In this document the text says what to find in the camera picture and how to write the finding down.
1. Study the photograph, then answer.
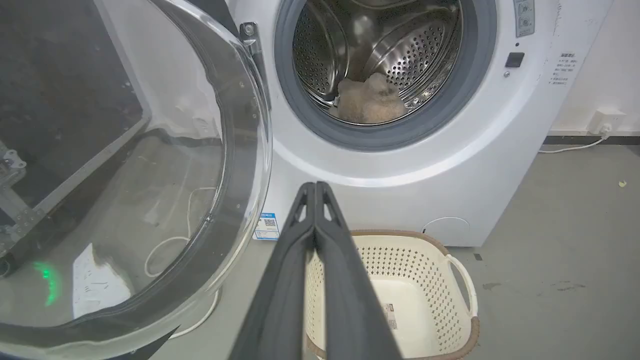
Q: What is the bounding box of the white front-load washing machine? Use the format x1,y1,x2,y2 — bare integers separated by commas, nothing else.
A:
226,0,614,248

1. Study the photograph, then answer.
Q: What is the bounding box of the transparent round washing machine door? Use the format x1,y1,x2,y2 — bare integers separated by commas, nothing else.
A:
0,0,273,359

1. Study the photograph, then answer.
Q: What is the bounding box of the white power cable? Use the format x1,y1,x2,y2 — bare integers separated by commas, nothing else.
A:
538,131,612,154

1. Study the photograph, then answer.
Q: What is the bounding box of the cream perforated laundry basket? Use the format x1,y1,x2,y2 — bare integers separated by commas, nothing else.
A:
304,230,481,360

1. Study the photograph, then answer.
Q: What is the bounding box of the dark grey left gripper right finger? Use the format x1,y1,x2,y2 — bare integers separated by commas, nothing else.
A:
315,181,404,360

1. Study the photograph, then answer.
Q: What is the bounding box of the blue energy label sticker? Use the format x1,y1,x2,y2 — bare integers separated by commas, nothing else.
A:
254,213,281,242

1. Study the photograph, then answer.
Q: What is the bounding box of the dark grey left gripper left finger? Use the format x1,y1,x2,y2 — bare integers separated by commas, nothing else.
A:
229,182,317,360

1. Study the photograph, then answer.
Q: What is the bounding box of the white wall socket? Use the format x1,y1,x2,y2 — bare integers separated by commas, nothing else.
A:
589,107,627,136

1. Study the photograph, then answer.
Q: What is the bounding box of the beige fluffy garment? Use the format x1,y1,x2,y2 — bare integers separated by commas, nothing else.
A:
337,73,408,125

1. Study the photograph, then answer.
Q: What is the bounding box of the white power strip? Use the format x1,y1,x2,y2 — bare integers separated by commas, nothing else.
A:
72,243,133,320

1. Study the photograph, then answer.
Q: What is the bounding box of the white cord on floor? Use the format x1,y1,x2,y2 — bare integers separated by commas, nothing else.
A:
144,187,221,340

